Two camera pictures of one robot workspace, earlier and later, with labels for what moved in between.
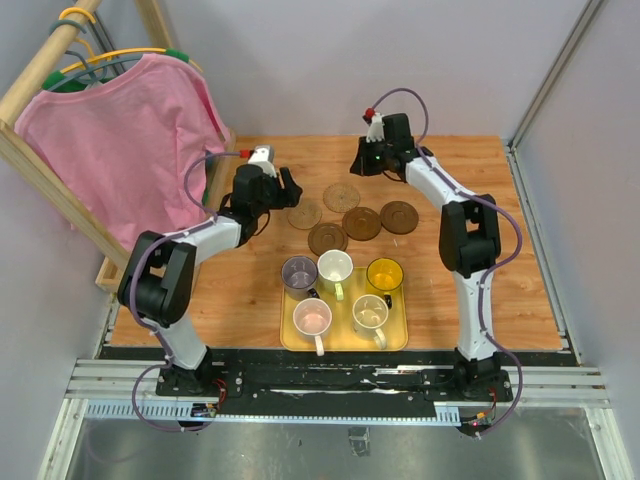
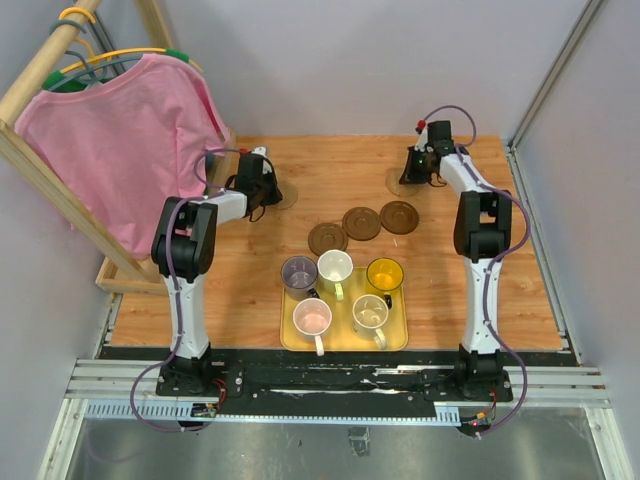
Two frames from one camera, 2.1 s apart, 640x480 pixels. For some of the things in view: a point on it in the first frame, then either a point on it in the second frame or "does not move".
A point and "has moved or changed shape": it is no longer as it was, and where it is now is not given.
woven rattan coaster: (340, 197) → (393, 177)
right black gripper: (360, 165) → (410, 176)
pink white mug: (313, 317) does not move
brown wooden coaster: (361, 223) does not move
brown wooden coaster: (327, 236) does not move
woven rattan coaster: (305, 216) has moved or changed shape
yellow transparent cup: (385, 274) does not move
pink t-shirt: (122, 145) does not move
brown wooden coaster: (399, 217) does not move
